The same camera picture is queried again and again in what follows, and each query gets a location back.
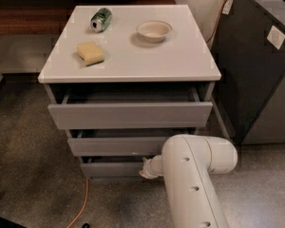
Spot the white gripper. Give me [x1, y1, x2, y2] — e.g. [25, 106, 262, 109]
[140, 155, 163, 179]

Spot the grey bottom drawer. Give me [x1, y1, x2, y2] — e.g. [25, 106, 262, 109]
[80, 156, 152, 178]

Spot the grey drawer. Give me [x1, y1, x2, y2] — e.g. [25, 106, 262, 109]
[47, 85, 214, 131]
[80, 156, 152, 178]
[67, 128, 195, 157]

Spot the yellow sponge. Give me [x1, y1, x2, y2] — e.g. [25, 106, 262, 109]
[76, 42, 105, 66]

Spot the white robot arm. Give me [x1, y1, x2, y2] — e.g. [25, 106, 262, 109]
[140, 135, 238, 228]

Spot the grey middle drawer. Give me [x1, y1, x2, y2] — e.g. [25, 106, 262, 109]
[67, 128, 195, 157]

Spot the grey top drawer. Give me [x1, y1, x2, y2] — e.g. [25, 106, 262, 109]
[47, 85, 214, 131]

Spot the grey drawer cabinet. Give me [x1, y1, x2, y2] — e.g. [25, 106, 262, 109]
[37, 4, 222, 182]

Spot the white paper bowl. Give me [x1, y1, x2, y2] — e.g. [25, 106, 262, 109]
[136, 20, 172, 43]

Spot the green soda can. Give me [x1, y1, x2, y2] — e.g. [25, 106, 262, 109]
[90, 8, 112, 32]

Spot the dark grey counter cabinet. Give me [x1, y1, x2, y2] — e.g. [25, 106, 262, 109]
[211, 0, 285, 144]

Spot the white paper label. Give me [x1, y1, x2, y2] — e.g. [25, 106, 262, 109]
[267, 26, 285, 49]

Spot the brown wooden bench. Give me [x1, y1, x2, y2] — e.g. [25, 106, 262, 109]
[0, 0, 176, 35]

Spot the white cable tag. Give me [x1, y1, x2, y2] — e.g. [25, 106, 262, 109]
[222, 0, 234, 15]

